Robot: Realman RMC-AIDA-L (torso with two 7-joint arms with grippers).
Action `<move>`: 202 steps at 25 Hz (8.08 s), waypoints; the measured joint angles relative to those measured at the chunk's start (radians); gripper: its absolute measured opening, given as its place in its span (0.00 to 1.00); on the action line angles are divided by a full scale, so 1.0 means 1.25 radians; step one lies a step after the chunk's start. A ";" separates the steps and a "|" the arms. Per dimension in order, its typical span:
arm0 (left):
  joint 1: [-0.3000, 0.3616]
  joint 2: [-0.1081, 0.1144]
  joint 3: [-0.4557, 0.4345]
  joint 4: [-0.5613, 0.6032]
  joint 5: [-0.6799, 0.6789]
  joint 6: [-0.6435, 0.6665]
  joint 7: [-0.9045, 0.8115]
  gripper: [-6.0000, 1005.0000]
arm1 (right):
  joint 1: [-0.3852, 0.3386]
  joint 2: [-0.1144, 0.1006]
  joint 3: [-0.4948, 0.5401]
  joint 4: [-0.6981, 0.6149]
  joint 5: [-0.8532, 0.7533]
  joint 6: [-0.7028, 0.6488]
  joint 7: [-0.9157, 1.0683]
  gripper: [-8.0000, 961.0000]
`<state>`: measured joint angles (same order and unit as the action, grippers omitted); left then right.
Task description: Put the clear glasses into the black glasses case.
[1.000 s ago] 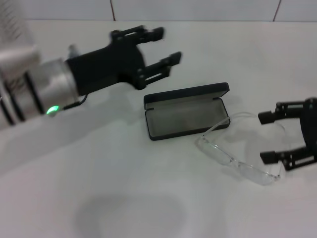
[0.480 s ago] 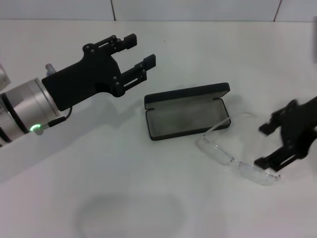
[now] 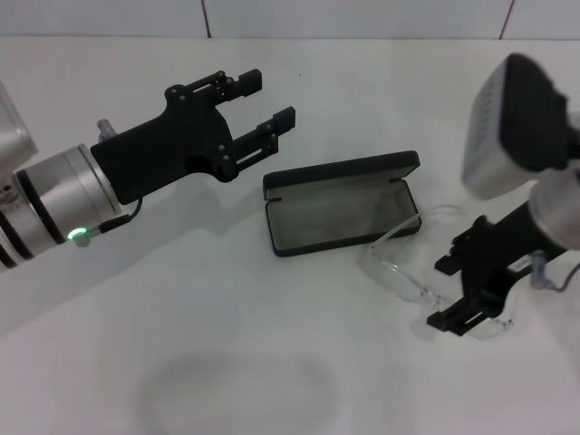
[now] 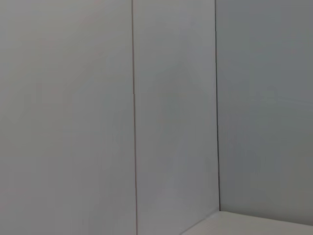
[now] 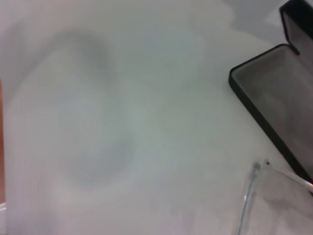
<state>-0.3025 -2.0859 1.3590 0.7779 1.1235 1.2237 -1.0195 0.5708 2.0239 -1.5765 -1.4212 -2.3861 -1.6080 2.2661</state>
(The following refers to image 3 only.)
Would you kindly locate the clear white glasses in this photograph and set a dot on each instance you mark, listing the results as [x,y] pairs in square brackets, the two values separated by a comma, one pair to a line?
[389,271]

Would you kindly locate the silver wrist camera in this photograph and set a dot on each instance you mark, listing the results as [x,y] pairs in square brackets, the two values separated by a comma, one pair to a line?
[498,136]
[11,131]

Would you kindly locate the black glasses case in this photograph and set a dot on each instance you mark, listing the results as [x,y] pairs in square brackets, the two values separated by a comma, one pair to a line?
[326,217]

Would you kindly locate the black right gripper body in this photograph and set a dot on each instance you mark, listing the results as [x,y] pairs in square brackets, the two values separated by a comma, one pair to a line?
[489,258]

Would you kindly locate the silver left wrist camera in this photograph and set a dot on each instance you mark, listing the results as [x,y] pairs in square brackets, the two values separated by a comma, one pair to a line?
[11,131]

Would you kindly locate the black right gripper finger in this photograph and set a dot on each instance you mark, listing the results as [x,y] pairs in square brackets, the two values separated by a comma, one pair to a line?
[451,263]
[457,317]

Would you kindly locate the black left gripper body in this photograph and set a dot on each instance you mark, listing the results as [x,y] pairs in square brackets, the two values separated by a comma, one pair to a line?
[172,145]

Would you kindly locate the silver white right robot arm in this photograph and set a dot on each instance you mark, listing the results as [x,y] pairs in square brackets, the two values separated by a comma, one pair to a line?
[557,213]

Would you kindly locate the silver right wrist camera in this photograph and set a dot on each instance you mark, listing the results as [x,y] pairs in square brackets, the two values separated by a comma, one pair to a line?
[498,136]

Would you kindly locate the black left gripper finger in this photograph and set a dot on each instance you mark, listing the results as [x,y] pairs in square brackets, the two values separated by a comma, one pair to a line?
[249,81]
[283,120]

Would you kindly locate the silver left gripper connector stub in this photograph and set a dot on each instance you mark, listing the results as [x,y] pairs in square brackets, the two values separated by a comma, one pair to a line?
[105,128]

